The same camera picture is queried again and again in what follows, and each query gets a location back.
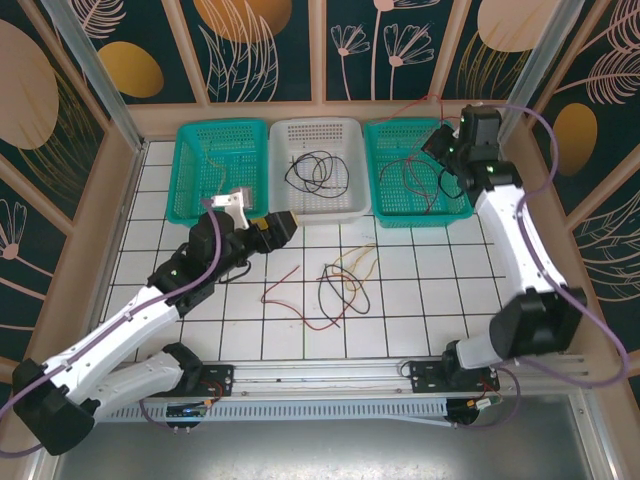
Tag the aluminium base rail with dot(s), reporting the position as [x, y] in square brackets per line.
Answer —
[320, 375]

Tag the teal plastic basket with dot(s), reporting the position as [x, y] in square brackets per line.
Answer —
[395, 200]
[200, 190]

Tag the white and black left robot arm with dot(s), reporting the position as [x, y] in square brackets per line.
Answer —
[100, 340]

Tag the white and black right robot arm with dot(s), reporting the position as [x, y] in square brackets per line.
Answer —
[520, 240]

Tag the white plastic basket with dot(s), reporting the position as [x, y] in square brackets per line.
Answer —
[320, 210]

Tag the aluminium frame post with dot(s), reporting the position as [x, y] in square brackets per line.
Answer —
[535, 50]
[100, 75]

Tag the grey metal sheet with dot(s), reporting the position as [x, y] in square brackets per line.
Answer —
[325, 450]

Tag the small circuit board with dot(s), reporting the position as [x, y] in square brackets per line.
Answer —
[186, 411]
[485, 404]

